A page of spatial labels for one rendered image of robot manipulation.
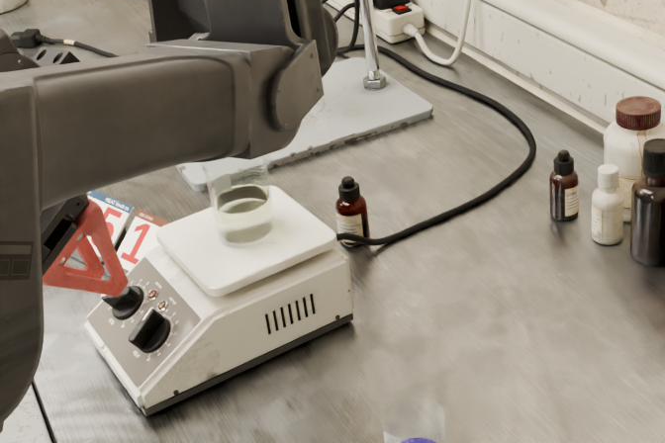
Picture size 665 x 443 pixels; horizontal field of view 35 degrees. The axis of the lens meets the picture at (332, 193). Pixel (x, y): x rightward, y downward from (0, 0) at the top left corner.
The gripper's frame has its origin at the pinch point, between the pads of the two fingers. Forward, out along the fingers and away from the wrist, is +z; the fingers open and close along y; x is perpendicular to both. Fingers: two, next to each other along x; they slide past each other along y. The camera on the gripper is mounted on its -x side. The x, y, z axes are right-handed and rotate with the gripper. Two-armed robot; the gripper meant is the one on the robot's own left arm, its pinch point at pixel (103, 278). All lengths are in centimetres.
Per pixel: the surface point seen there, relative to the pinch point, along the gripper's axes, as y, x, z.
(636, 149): -16.1, -36.0, 27.6
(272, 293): -4.8, -6.7, 10.7
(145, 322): 0.3, 0.7, 5.8
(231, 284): -4.1, -5.2, 7.3
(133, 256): 17.5, -5.5, 12.2
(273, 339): -4.1, -4.0, 14.1
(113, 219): 22.4, -7.9, 10.9
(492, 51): 18, -53, 38
